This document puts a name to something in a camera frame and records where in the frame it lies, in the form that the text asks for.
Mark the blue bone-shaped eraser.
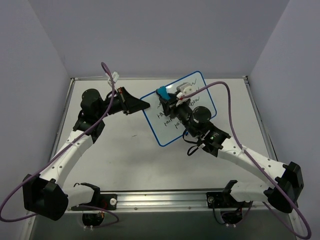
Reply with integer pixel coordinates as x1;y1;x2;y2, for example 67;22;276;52
155;86;171;101

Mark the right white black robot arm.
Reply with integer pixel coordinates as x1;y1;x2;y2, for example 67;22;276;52
156;89;304;214

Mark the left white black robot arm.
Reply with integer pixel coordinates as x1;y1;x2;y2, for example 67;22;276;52
22;87;150;221

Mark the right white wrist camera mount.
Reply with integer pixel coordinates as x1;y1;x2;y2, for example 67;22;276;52
176;82;197;106

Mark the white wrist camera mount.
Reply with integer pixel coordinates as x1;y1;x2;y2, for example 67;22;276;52
106;71;120;86
176;82;197;106

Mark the aluminium table edge frame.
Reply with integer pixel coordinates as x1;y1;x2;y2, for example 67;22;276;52
47;75;278;166

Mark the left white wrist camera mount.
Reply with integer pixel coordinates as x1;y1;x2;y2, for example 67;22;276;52
106;71;120;86

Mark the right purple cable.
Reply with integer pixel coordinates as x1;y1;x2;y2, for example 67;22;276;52
181;81;312;239

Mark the purple cable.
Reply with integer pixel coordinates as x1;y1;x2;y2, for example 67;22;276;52
0;61;121;230
181;81;312;239

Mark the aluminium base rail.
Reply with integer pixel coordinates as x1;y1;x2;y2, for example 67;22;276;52
64;191;283;216

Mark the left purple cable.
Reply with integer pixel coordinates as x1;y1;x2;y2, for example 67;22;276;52
0;61;121;230

